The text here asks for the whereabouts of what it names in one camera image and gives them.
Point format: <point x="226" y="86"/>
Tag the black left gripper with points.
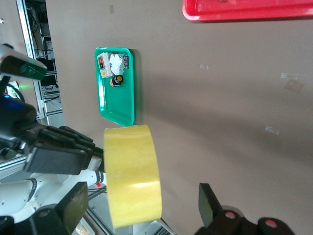
<point x="14" y="124"/>

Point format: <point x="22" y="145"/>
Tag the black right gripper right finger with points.
<point x="210" y="210"/>

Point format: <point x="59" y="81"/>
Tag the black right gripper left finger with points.
<point x="73" y="205"/>

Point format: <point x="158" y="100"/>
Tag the yellow tape roll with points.
<point x="132" y="176"/>

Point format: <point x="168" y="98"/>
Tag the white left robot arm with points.
<point x="14" y="193"/>

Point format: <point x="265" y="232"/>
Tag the green plastic tray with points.
<point x="117" y="102"/>

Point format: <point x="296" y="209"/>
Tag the small clear tape scrap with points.
<point x="272" y="129"/>
<point x="289" y="75"/>
<point x="204" y="66"/>

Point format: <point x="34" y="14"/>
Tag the brown square tape patch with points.
<point x="294" y="86"/>

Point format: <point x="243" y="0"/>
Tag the red tray holding valves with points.
<point x="244" y="11"/>

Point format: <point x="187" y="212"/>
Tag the black orange knob component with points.
<point x="117" y="80"/>

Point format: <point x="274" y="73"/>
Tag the white circuit breaker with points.
<point x="117" y="64"/>

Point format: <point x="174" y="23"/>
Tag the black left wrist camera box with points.
<point x="56" y="159"/>

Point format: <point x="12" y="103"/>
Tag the grey switch box red button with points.
<point x="104" y="64"/>

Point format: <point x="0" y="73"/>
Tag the aluminium table edge rail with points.
<point x="29" y="36"/>

